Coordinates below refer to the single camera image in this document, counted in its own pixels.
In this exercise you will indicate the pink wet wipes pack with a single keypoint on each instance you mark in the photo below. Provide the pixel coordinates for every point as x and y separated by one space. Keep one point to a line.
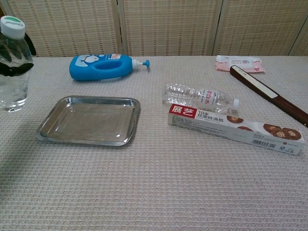
240 63

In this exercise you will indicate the white baking paper box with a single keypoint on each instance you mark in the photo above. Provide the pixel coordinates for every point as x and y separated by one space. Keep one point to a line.
216 124

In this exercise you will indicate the blue pump detergent bottle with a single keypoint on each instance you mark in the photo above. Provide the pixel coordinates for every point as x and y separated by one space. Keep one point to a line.
84 71

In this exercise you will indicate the dark wooden folding fan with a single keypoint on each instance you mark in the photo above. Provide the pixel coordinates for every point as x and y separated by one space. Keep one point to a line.
260 87

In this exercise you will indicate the rectangular stainless steel tray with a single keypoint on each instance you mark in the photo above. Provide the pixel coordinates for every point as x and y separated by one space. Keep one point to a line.
89 120

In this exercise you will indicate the bamboo folding screen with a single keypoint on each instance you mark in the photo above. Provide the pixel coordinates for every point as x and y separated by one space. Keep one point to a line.
168 26

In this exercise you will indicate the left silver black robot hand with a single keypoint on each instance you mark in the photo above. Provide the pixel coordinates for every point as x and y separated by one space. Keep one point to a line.
32 49

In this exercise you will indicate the clear red-labelled water bottle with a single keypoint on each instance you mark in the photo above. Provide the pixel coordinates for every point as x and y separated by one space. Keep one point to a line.
204 97

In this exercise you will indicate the small transparent white-capped bottle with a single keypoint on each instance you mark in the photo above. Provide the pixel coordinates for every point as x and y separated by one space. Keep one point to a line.
13 91

